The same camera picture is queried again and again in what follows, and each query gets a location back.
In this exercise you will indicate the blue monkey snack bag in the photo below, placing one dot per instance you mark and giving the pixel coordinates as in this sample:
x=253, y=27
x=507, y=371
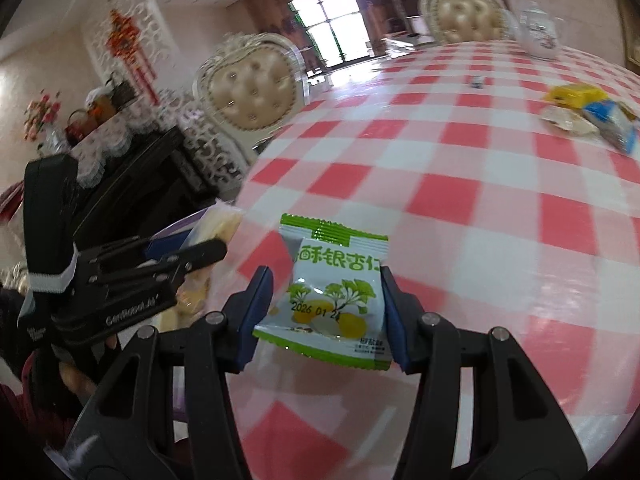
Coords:
x=613, y=124

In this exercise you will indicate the cream tufted chair left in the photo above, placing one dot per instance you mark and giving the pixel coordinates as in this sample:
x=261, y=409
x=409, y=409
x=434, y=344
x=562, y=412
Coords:
x=252, y=86

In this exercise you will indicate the red white checkered tablecloth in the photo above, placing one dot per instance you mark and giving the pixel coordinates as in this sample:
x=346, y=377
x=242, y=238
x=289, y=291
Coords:
x=493, y=218

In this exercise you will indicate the dark sideboard with lace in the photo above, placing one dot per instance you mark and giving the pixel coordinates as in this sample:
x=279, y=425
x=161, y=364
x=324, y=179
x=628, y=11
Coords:
x=153, y=185

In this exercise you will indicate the small white candy wrapper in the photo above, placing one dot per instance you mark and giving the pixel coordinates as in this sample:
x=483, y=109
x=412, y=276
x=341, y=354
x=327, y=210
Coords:
x=477, y=82

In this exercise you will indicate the green ginkgo snack packet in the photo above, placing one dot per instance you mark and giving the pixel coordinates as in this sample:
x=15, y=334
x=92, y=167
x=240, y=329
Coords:
x=333, y=309

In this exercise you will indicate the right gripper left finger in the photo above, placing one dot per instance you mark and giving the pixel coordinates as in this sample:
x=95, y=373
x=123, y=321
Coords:
x=163, y=411

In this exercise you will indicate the yellow snack bag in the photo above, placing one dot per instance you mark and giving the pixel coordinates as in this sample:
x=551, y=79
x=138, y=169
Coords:
x=575, y=96

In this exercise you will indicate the red chinese knot decoration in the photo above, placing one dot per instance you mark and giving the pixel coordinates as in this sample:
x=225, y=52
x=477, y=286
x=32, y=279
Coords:
x=124, y=42

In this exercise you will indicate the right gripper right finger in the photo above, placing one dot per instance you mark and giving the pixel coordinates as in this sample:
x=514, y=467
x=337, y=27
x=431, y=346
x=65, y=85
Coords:
x=519, y=430

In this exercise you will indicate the window with curtains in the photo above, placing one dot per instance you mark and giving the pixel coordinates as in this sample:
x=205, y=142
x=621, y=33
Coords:
x=336, y=29

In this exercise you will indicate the round bread clear package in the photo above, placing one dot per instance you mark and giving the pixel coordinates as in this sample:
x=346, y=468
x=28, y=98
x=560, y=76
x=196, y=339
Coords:
x=214, y=226

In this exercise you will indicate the white nut snack packet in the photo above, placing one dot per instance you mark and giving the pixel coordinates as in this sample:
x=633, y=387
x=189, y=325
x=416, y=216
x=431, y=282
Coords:
x=567, y=121

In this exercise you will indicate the white floral teapot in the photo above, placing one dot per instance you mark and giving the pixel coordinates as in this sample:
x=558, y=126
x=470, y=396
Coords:
x=537, y=33

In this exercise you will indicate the person hand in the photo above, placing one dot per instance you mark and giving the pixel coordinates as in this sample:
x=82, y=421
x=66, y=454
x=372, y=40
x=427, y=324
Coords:
x=77, y=382

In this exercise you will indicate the cream tufted chair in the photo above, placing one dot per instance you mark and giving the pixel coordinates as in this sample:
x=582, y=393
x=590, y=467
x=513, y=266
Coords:
x=252, y=86
x=455, y=21

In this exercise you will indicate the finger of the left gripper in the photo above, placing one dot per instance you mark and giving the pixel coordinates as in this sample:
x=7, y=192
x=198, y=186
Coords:
x=159, y=247
x=189, y=259

